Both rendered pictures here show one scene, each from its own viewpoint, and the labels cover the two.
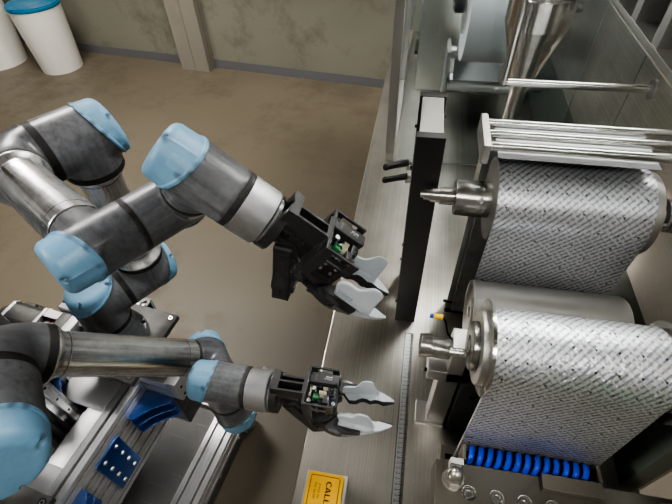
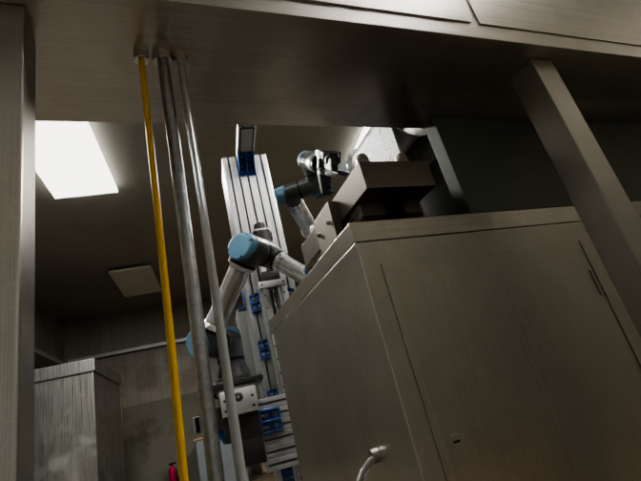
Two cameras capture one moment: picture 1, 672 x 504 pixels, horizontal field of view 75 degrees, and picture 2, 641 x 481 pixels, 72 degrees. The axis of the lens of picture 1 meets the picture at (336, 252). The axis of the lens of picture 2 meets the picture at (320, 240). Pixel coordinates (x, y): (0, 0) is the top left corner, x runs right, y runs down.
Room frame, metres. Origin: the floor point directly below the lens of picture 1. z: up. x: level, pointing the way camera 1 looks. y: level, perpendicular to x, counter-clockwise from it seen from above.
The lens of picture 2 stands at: (-0.51, -1.05, 0.60)
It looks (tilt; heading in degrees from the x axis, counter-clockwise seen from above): 21 degrees up; 54
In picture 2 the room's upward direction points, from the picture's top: 14 degrees counter-clockwise
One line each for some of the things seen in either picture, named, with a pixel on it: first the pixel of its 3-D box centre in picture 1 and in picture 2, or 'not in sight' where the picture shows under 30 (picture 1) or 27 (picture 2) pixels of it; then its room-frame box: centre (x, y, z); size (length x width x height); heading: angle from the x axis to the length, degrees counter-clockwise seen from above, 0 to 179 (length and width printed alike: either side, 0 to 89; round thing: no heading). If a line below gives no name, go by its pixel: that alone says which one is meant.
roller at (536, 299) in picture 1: (540, 321); not in sight; (0.44, -0.36, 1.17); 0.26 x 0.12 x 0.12; 78
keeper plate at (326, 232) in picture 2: not in sight; (328, 234); (0.04, -0.33, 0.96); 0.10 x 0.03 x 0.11; 78
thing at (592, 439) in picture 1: (544, 433); (382, 185); (0.26, -0.33, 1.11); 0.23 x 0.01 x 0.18; 78
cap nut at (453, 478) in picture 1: (454, 475); not in sight; (0.22, -0.18, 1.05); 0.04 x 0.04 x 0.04
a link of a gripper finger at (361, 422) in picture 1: (364, 420); not in sight; (0.30, -0.03, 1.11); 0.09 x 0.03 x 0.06; 69
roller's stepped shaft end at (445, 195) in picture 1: (437, 195); not in sight; (0.61, -0.19, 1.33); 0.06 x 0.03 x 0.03; 78
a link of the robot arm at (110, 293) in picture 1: (98, 299); not in sight; (0.68, 0.60, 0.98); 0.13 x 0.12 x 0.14; 135
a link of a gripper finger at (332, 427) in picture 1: (337, 420); not in sight; (0.31, 0.01, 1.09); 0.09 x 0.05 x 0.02; 69
